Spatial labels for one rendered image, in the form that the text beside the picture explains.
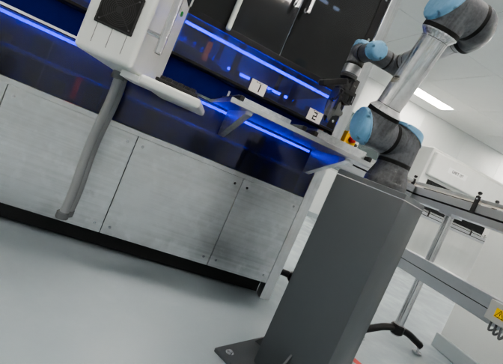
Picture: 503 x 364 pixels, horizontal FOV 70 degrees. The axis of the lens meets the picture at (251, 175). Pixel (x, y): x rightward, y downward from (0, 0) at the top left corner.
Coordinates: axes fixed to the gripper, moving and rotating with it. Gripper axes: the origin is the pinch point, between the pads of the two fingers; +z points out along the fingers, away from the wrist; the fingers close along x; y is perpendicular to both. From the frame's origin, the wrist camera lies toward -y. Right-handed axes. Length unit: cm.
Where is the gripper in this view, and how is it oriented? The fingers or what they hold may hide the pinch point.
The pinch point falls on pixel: (325, 117)
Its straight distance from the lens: 161.8
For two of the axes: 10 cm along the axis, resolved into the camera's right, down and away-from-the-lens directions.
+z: -4.0, 9.1, 0.6
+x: -2.7, -1.8, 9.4
